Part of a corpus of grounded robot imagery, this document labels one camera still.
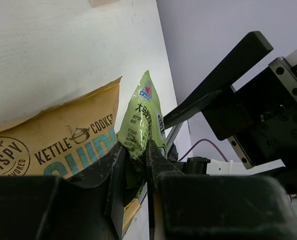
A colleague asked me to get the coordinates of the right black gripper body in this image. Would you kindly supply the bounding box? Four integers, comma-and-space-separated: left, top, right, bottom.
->
202, 57, 297, 169

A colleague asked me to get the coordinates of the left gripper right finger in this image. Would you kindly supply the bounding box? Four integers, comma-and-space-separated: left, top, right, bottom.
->
145, 140, 297, 240

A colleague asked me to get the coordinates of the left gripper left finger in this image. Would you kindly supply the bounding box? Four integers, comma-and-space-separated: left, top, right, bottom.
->
0, 143, 126, 240

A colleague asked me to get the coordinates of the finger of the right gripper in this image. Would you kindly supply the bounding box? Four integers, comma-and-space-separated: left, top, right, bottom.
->
164, 31, 273, 128

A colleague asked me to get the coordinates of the kettle chips bag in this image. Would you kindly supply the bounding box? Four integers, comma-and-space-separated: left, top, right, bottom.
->
0, 76, 143, 233

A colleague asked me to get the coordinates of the green snack packet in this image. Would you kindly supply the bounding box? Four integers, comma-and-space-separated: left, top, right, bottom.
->
117, 71, 167, 204

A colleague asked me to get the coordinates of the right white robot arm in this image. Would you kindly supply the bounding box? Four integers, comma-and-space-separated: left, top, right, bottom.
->
164, 31, 297, 195

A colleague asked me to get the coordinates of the beige paper bag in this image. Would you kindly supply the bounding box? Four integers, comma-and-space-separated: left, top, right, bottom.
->
89, 0, 118, 8

